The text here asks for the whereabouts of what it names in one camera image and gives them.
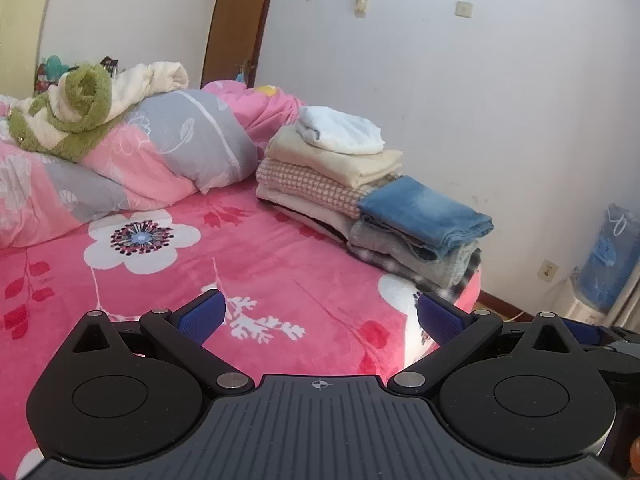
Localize pink grey floral duvet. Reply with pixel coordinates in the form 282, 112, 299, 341
1, 80, 303, 248

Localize cream folded garment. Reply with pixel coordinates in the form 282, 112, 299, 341
265, 126, 402, 188

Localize yellow-green wardrobe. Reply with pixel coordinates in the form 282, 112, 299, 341
0, 0, 49, 100

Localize grey folded garment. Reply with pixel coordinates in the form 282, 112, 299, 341
347, 220, 480, 287

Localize white appliance by wall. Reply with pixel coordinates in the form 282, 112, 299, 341
551, 275, 639, 333

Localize white folded towel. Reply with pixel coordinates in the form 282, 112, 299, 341
294, 106, 385, 155

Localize wall power socket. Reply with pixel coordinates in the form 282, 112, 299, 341
537, 260, 559, 283

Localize pink floral bed sheet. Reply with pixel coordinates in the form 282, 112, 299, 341
0, 176, 483, 480

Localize pink checked folded garment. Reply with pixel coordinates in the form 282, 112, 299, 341
256, 158, 400, 219

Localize green white fluffy blanket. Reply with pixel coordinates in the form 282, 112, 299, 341
6, 62, 189, 162

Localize brown wooden door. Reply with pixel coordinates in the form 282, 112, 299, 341
201, 0, 270, 87

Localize blue bag on appliance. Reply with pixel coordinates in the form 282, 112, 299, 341
577, 204, 639, 312

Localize wall light switch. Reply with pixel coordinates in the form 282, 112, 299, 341
454, 1, 474, 18

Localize black white plaid garment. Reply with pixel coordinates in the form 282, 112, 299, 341
346, 244, 482, 304

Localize blue denim jeans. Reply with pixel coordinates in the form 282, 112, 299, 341
358, 176, 494, 256

